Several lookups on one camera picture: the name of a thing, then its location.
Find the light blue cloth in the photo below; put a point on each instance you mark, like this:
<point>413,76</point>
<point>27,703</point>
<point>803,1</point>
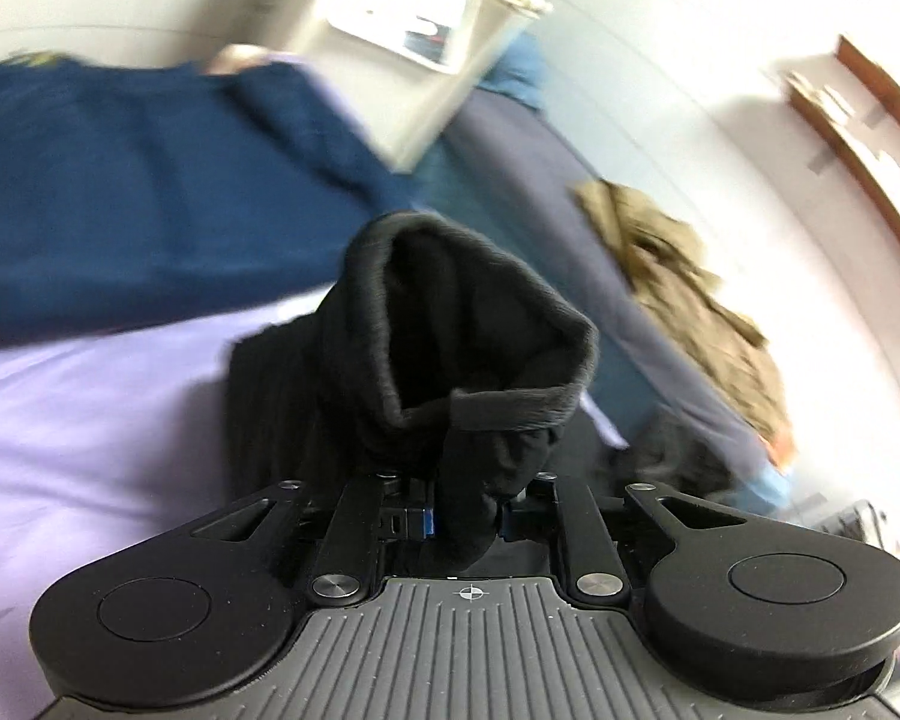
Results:
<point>766,491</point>

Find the black quilted jacket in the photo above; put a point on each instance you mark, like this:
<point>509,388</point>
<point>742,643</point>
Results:
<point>420,330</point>

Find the dark grey cloth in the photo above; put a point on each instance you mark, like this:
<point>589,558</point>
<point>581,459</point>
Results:
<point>679,454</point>

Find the olive green jacket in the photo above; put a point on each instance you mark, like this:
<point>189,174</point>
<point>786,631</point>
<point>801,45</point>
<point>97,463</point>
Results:
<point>690,292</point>

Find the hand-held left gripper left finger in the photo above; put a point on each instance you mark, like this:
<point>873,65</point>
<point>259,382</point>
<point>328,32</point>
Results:
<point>422,521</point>

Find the lavender floral bed sheet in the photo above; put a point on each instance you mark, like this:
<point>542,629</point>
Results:
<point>82,435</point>

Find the wooden wall shelf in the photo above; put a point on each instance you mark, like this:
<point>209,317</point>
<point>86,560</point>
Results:
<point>862,135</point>

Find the white cabinet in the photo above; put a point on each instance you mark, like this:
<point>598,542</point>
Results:
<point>390,75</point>

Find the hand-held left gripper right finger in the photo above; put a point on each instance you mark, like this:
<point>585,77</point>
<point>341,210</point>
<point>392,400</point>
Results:
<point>529,519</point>

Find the grey blue sheet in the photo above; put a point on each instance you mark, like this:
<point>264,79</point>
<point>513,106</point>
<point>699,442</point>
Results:
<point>540,187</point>

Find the navy blue blanket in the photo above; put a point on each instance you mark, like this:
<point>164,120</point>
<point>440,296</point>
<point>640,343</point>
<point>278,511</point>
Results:
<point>135,202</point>

